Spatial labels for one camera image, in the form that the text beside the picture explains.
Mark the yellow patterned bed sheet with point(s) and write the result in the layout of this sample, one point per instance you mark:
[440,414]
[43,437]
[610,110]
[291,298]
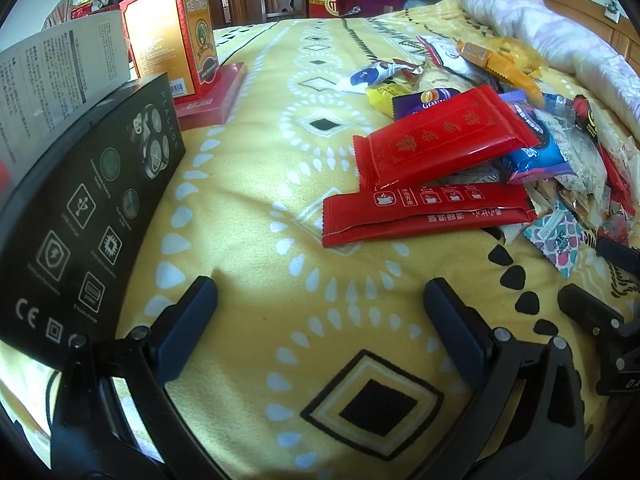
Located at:
[280,170]

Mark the white printed carton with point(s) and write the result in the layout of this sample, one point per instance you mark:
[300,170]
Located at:
[50,70]

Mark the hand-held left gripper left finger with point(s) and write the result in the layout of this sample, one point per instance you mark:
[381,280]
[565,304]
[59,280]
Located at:
[186,320]

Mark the pink white quilt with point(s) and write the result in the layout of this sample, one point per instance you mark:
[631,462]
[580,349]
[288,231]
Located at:
[560,35]

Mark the pile of mixed snacks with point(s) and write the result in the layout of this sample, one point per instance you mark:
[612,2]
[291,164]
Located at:
[575,160]

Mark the purple snack packet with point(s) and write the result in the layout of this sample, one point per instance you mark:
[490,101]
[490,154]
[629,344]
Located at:
[425,102]

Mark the white wall socket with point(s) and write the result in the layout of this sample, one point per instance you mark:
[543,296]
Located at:
[613,10]

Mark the black appliance box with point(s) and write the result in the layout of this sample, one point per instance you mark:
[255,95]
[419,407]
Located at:
[75,220]

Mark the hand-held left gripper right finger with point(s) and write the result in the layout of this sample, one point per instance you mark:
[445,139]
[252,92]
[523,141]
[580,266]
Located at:
[450,327]

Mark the orange red tea box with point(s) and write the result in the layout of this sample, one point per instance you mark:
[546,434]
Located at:
[165,30]

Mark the long red stick packet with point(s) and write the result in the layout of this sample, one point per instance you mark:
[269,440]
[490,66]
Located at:
[415,215]

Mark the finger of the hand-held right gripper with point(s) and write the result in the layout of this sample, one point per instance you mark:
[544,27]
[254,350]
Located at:
[587,310]
[617,251]

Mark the red snack packet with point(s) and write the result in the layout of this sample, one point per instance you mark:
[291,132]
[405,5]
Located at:
[440,140]

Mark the blue white snack packet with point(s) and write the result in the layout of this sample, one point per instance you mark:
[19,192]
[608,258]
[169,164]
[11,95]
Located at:
[372,76]

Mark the wooden headboard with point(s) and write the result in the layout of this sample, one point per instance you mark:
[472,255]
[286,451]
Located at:
[615,35]

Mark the flat red box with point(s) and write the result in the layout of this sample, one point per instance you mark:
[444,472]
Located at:
[210,95]

